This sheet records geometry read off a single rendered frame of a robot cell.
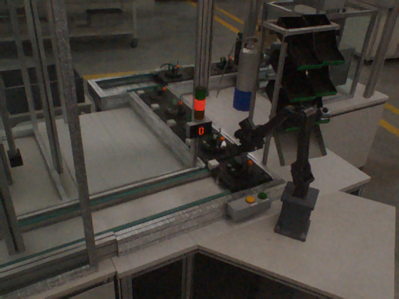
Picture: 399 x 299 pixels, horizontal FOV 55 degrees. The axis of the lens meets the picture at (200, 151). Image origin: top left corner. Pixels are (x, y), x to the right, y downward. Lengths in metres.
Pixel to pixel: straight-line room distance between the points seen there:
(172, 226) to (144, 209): 0.18
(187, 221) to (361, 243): 0.80
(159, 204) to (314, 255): 0.73
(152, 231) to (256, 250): 0.46
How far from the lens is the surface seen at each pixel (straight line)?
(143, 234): 1.67
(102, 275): 1.65
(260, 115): 2.84
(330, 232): 1.94
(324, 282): 1.72
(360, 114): 3.41
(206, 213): 1.78
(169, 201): 1.87
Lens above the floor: 2.11
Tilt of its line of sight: 32 degrees down
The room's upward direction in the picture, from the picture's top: 4 degrees clockwise
